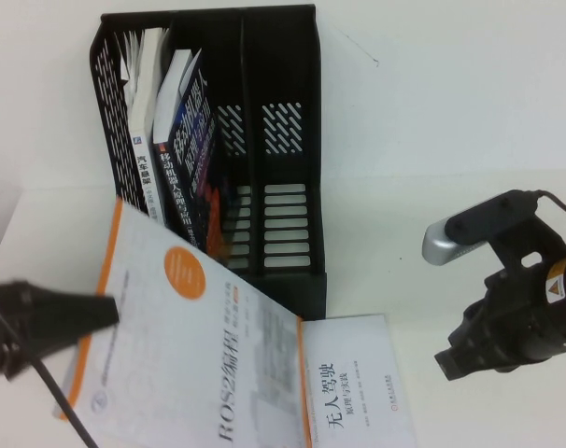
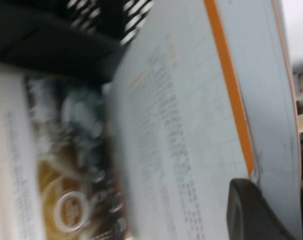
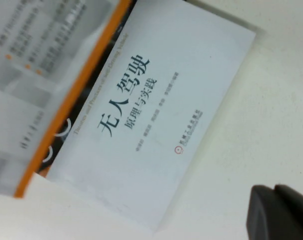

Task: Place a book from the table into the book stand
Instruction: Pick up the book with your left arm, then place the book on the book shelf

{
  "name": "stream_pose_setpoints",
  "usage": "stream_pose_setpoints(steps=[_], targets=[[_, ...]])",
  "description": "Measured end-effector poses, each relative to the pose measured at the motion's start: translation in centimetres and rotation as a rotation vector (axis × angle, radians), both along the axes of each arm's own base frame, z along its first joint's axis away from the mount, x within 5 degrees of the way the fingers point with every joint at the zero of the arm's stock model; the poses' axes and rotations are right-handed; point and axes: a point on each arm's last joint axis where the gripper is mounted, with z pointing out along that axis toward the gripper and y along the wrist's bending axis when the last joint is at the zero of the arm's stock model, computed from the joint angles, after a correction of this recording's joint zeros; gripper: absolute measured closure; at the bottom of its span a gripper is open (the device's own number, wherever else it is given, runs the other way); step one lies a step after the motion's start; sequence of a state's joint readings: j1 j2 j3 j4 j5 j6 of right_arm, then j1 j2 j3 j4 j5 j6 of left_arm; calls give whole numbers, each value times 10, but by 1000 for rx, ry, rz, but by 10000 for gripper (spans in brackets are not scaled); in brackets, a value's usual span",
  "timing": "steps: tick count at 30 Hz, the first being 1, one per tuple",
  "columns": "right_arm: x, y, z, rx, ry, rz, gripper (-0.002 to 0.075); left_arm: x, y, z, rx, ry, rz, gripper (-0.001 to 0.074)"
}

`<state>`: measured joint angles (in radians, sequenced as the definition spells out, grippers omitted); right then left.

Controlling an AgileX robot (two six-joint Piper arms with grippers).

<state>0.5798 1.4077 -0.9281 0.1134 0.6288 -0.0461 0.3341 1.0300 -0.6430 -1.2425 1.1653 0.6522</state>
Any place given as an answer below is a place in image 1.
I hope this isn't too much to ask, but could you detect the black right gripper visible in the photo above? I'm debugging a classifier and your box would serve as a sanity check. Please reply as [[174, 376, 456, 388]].
[[433, 265, 566, 384]]

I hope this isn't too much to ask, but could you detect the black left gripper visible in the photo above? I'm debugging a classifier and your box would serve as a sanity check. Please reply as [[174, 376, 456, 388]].
[[0, 278, 121, 374]]

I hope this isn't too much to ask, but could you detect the orange edged ROS2 book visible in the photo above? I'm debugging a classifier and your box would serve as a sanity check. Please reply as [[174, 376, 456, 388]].
[[51, 198, 313, 448]]

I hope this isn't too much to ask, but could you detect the white autonomous driving book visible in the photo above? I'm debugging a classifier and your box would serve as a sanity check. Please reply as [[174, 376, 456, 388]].
[[299, 313, 417, 448]]

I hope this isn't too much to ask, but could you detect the white spine paperback book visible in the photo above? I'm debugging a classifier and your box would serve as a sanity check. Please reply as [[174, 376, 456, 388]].
[[113, 28, 172, 228]]

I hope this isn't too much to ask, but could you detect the dark blue robot book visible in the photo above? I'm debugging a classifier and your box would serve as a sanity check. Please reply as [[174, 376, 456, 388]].
[[152, 48, 224, 263]]

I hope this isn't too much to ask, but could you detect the black plastic book stand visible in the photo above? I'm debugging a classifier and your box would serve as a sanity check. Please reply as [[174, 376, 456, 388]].
[[89, 4, 330, 323]]

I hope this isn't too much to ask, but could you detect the black left camera cable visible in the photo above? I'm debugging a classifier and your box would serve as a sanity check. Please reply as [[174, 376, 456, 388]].
[[0, 293, 100, 448]]

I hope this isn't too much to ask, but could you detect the black camera cable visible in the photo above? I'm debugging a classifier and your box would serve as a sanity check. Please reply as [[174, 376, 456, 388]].
[[534, 189, 566, 220], [0, 293, 100, 448]]

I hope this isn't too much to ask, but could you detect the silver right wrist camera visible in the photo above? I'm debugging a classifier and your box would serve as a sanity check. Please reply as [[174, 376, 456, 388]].
[[421, 218, 480, 268]]

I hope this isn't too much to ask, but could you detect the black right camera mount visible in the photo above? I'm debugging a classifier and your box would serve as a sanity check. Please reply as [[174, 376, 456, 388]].
[[444, 189, 566, 281]]

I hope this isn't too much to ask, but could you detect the black right camera cable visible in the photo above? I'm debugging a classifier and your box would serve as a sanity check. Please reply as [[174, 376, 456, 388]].
[[534, 189, 566, 220]]

